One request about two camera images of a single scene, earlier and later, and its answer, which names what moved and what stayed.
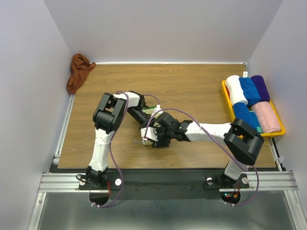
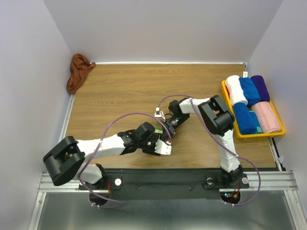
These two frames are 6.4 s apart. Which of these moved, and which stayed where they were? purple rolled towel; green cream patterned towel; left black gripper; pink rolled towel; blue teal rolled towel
Moved: green cream patterned towel; left black gripper
Stayed: pink rolled towel; purple rolled towel; blue teal rolled towel
